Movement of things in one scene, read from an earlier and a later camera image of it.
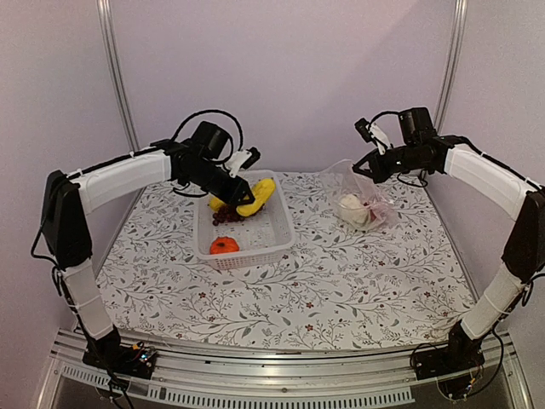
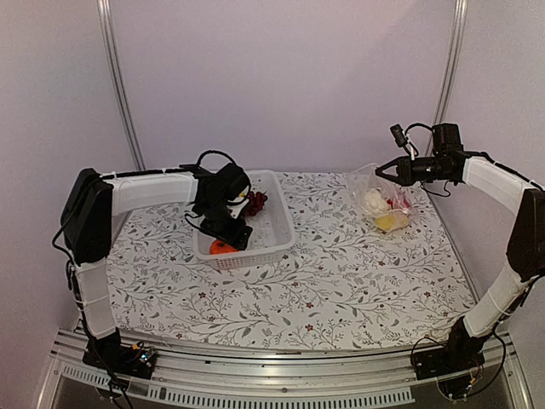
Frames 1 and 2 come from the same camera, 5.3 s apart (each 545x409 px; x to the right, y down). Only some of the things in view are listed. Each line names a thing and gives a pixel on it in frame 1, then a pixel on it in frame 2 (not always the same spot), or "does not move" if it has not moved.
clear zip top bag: (360, 204) -> (386, 204)
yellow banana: (261, 190) -> (391, 221)
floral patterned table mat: (400, 285) does not move
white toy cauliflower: (353, 210) -> (375, 201)
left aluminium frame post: (108, 29) does not move
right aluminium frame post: (452, 61) does not move
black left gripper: (233, 196) -> (232, 237)
